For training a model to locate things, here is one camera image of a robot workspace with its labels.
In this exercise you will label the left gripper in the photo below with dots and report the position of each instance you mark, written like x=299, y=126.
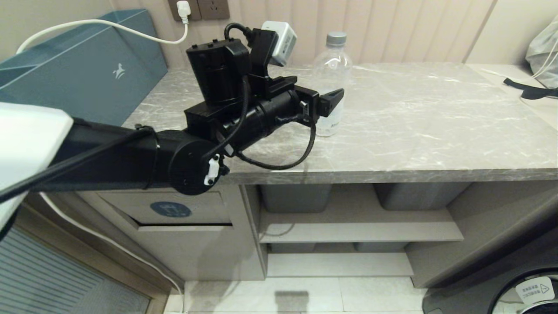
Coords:
x=271, y=114

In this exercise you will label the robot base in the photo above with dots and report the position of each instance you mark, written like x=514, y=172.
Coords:
x=471, y=296

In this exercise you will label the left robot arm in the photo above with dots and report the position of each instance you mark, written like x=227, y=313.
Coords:
x=113, y=161

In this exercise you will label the grey storage bin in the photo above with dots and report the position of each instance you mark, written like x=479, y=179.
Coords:
x=418, y=195
x=296, y=197

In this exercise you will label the beige counter cabinet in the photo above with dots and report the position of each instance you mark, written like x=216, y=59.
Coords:
x=209, y=253

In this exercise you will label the clear plastic water bottle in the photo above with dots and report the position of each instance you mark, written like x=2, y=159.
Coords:
x=333, y=65

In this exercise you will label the beige cabinet shelf board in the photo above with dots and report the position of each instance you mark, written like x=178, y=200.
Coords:
x=362, y=232
x=340, y=264

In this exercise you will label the white power plug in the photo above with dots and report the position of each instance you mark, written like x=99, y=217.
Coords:
x=183, y=9

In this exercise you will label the cabinet drawer with blue sticker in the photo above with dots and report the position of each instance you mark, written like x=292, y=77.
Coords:
x=174, y=208

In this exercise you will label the grey plastic bag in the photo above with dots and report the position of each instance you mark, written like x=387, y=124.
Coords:
x=545, y=48

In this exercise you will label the teal cardboard box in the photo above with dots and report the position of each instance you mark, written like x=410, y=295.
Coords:
x=78, y=74

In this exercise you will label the grey ribbed panel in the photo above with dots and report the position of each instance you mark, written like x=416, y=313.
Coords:
x=52, y=279

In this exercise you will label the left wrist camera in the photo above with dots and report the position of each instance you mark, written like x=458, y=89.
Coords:
x=282, y=42

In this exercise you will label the brown wall socket panel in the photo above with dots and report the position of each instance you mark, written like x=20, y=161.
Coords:
x=213, y=8

